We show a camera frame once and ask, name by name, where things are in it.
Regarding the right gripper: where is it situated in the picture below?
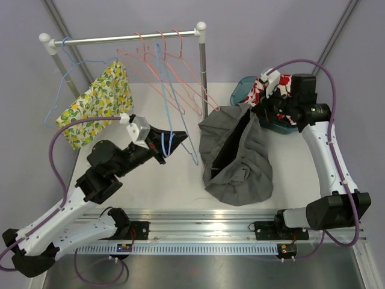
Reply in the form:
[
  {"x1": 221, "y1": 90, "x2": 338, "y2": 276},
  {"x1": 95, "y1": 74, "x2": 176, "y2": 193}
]
[{"x1": 252, "y1": 84, "x2": 298, "y2": 122}]

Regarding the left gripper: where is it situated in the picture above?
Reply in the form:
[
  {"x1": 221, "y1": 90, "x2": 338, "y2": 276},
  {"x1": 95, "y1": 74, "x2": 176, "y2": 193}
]
[{"x1": 113, "y1": 124, "x2": 188, "y2": 178}]

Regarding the red floral white garment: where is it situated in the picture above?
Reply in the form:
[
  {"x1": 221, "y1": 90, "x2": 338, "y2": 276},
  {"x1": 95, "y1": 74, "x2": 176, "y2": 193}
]
[{"x1": 241, "y1": 74, "x2": 297, "y2": 127}]

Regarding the grey garment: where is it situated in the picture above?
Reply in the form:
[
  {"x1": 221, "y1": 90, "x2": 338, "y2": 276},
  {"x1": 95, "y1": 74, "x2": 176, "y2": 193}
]
[{"x1": 199, "y1": 104, "x2": 274, "y2": 207}]

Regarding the lemon print garment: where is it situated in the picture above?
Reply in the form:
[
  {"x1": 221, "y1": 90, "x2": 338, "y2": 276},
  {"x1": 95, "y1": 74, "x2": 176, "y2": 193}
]
[{"x1": 56, "y1": 60, "x2": 134, "y2": 150}]

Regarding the pink hanger of dotted skirt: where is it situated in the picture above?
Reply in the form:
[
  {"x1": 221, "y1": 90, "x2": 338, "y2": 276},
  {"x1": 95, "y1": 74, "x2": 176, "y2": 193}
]
[{"x1": 117, "y1": 31, "x2": 186, "y2": 116}]

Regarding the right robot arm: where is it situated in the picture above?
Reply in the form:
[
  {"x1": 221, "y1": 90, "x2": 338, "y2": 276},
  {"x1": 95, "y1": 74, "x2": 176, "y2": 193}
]
[{"x1": 253, "y1": 70, "x2": 371, "y2": 238}]

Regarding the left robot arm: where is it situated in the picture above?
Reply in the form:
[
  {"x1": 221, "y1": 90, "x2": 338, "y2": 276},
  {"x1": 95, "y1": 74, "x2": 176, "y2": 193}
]
[{"x1": 2, "y1": 126, "x2": 188, "y2": 278}]

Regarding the teal plastic bin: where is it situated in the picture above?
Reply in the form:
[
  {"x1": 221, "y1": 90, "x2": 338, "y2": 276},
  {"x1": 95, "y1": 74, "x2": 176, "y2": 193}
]
[{"x1": 230, "y1": 76, "x2": 297, "y2": 134}]

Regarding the metal clothes rack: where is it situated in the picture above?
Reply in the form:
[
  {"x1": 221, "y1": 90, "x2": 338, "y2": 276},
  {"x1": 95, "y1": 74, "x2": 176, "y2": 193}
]
[{"x1": 38, "y1": 21, "x2": 221, "y2": 121}]

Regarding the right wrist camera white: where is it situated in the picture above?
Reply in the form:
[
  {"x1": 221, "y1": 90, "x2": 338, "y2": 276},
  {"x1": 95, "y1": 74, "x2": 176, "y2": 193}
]
[{"x1": 259, "y1": 68, "x2": 280, "y2": 99}]

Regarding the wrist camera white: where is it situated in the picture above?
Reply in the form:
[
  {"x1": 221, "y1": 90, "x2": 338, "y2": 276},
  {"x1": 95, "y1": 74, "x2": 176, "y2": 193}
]
[
  {"x1": 259, "y1": 68, "x2": 280, "y2": 99},
  {"x1": 120, "y1": 113, "x2": 151, "y2": 149}
]

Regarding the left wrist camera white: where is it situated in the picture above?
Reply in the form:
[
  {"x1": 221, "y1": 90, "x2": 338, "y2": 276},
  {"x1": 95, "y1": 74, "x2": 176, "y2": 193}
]
[{"x1": 120, "y1": 113, "x2": 151, "y2": 149}]

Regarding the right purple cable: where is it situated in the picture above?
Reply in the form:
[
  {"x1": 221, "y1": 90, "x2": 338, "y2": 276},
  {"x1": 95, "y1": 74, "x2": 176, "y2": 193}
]
[{"x1": 266, "y1": 58, "x2": 360, "y2": 261}]

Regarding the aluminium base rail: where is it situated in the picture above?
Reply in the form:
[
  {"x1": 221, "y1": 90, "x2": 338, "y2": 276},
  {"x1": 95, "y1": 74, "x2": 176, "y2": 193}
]
[{"x1": 60, "y1": 207, "x2": 368, "y2": 243}]

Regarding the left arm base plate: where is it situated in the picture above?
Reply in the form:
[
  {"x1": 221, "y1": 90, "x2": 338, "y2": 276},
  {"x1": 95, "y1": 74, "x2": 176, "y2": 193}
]
[{"x1": 123, "y1": 221, "x2": 150, "y2": 241}]

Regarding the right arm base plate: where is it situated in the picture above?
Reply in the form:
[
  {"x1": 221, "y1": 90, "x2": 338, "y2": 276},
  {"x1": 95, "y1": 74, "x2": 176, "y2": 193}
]
[{"x1": 253, "y1": 221, "x2": 309, "y2": 241}]

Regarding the slotted cable duct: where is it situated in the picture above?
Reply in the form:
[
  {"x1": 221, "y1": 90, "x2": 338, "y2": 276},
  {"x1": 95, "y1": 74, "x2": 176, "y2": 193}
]
[{"x1": 78, "y1": 243, "x2": 278, "y2": 255}]

